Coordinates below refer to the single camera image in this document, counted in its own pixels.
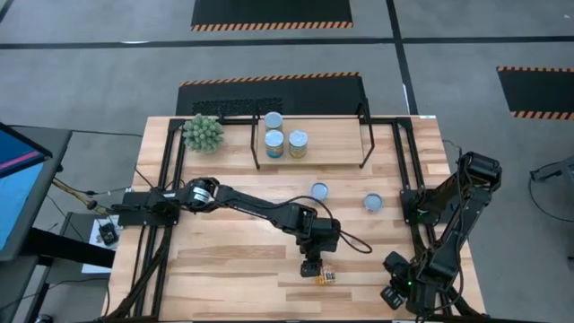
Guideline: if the white paper sheet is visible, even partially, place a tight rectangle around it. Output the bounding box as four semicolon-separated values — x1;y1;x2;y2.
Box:
81;214;120;275

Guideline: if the small black device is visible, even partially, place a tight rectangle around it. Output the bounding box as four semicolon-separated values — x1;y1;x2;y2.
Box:
98;223;120;247

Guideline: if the green artificial succulent plant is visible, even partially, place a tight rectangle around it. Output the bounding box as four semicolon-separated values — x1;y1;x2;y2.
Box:
181;113;225;155

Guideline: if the wooden shelf with black frame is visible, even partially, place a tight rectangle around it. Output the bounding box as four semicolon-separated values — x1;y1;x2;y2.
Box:
249;101;376;171

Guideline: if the braided brown cable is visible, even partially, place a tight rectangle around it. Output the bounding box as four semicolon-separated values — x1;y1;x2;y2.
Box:
51;177;113;216

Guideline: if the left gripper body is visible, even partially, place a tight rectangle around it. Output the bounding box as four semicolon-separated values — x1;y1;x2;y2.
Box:
295;215;342;262

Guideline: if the grey lid can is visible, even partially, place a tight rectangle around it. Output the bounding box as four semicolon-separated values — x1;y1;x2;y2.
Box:
362;192;385;214

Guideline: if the black hazard-striped floor mat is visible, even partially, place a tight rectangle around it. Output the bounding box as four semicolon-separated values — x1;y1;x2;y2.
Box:
190;0;354;32
496;65;574;121
174;71;371;118

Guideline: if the pale blue peaches can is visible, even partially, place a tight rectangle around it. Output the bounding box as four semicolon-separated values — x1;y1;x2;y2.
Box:
263;110;284;133

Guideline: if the black table frame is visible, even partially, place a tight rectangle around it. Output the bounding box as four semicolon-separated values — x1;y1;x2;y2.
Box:
101;114;490;323

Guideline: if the blue screen monitor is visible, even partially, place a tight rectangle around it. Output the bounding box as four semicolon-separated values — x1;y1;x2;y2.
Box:
0;121;54;262

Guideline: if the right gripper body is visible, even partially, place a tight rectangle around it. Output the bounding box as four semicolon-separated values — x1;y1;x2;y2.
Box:
383;250;412;286

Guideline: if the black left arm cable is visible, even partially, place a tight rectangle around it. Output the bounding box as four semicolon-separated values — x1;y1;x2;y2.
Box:
264;195;374;256

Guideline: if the orange patterned can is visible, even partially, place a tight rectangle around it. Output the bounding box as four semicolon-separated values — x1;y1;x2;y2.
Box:
309;181;330;202

